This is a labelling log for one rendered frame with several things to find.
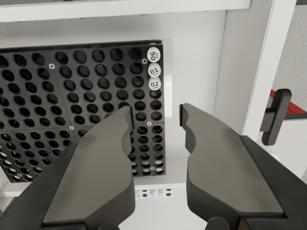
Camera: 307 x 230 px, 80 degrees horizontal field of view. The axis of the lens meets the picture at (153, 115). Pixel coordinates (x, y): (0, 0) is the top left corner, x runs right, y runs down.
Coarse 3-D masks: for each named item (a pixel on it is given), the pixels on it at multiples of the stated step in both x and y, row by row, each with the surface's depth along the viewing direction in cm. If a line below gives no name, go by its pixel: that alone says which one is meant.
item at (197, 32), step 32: (96, 0) 18; (128, 0) 16; (160, 0) 16; (192, 0) 16; (224, 0) 16; (0, 32) 23; (32, 32) 23; (64, 32) 23; (96, 32) 23; (128, 32) 23; (160, 32) 23; (192, 32) 23; (192, 64) 25; (192, 96) 27; (0, 192) 28
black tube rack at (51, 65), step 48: (0, 48) 21; (48, 48) 20; (96, 48) 18; (0, 96) 20; (48, 96) 20; (96, 96) 20; (144, 96) 20; (0, 144) 23; (48, 144) 23; (144, 144) 23
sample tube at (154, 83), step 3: (150, 78) 19; (153, 78) 18; (156, 78) 18; (159, 78) 19; (150, 81) 18; (153, 81) 18; (156, 81) 18; (159, 81) 18; (150, 84) 18; (153, 84) 18; (156, 84) 18; (159, 84) 18; (150, 87) 18; (153, 87) 18; (156, 87) 18; (159, 87) 18
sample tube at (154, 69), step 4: (152, 64) 18; (156, 64) 18; (148, 68) 18; (152, 68) 17; (156, 68) 18; (148, 72) 18; (152, 72) 18; (156, 72) 18; (152, 76) 18; (156, 76) 18
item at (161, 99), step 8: (144, 48) 18; (160, 48) 18; (144, 56) 18; (160, 56) 18; (160, 64) 18; (160, 72) 19; (160, 80) 19; (160, 88) 20; (152, 96) 21; (160, 96) 20; (160, 104) 21; (152, 112) 21; (160, 112) 21; (152, 120) 22; (160, 120) 22; (152, 128) 22; (152, 136) 23; (152, 144) 24; (160, 144) 24; (152, 152) 24; (160, 152) 24; (152, 160) 25; (160, 160) 25
